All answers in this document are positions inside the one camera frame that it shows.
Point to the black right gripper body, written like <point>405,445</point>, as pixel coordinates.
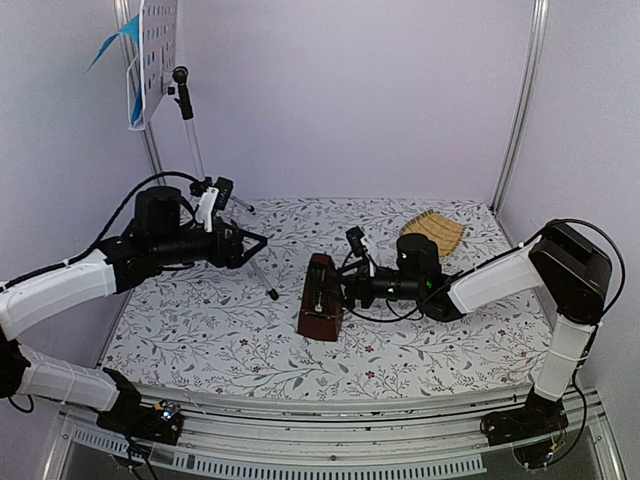
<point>367,293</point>

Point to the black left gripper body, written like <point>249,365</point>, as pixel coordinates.
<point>217,255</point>

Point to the dark red wooden metronome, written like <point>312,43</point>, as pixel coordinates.
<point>320,315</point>

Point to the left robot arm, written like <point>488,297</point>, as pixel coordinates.
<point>166,233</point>

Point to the floral table cloth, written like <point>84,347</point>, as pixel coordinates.
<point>234,332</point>

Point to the woven bamboo tray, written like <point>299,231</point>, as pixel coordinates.
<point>446,233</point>

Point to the white blue sheet music booklet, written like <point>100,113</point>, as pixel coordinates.
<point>129,34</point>

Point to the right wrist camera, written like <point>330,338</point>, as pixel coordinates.
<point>355,238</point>

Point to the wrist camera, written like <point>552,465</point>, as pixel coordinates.
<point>355,238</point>
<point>224,189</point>

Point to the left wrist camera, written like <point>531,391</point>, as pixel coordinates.
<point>224,189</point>

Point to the left aluminium frame post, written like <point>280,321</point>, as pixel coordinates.
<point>158,25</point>

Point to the aluminium frame post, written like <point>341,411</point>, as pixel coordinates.
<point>158,25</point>
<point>533,56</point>

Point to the aluminium front rail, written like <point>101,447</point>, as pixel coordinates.
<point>226,437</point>

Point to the right aluminium frame post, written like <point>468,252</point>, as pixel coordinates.
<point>533,56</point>

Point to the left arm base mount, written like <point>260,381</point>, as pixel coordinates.
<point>161,423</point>

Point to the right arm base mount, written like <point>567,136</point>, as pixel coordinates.
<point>537,417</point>

